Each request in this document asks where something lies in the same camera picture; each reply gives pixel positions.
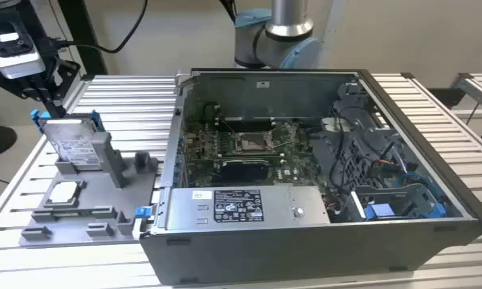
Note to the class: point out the grey parts rack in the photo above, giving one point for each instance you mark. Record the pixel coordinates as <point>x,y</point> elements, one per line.
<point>96,192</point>

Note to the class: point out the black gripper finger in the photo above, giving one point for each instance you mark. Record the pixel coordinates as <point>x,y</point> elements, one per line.
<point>65,75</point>
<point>28,88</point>

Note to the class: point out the black RAM slot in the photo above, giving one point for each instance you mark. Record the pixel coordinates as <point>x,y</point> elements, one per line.
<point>244,120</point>

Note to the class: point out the dark grey PC case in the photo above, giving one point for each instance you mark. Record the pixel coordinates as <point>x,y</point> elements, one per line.
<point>273,256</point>

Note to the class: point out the metal slat side table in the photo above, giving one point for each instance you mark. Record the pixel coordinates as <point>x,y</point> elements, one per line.
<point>480,87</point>

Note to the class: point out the black table bracket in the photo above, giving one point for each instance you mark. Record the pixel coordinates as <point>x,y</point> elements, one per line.
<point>446,97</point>

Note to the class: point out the silver CPU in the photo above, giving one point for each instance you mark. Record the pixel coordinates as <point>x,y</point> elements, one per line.
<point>65,192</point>

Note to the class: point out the hard disk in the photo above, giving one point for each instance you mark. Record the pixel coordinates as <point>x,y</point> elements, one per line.
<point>69,138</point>

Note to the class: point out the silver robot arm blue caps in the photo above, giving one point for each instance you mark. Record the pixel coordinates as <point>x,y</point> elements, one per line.
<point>289,27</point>

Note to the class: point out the green motherboard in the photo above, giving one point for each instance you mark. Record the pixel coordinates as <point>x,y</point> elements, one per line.
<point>301,168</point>

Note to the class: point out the green RAM stick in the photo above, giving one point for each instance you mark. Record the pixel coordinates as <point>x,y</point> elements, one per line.
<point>72,213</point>

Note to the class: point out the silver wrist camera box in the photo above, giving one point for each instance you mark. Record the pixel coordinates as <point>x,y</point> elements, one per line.
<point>16,66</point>

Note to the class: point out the blue carrier in bay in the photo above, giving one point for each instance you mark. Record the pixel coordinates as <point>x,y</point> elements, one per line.
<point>379,210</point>

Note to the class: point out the silver power supply unit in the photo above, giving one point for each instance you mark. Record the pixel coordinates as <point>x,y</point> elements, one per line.
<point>305,204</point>

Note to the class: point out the blue bay clip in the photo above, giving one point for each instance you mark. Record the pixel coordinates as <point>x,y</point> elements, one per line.
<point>442,209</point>

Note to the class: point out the white upright post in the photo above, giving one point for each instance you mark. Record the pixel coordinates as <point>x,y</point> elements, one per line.
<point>333,36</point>

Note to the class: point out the CPU socket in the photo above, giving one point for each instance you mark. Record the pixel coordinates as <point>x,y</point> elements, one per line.
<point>251,144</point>

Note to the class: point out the blue case latch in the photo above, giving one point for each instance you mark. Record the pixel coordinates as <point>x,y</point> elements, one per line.
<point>142,211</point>

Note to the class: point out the black upright post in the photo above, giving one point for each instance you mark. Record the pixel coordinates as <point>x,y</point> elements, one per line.
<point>84,24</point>

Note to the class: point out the grey disk bay cage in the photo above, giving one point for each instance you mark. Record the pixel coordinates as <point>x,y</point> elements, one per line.
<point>357,141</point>

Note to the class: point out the black graphics card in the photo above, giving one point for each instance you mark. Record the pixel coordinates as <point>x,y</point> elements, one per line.
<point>243,171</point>

